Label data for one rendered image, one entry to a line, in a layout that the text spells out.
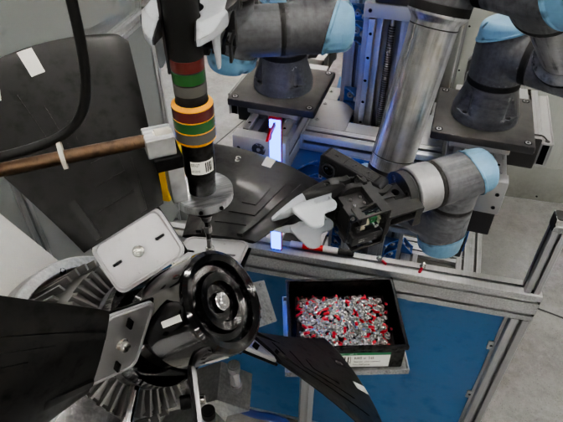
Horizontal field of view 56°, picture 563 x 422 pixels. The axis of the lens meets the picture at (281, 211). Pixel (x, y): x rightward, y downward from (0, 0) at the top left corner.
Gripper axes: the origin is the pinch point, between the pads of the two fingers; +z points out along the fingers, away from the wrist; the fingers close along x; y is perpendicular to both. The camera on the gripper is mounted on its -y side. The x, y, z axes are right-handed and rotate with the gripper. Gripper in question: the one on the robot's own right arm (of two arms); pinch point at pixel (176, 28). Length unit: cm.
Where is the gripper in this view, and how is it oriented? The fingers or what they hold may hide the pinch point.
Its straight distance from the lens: 51.0
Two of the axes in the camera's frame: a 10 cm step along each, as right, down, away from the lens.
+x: -10.0, -0.4, 0.4
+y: 0.0, 7.6, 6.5
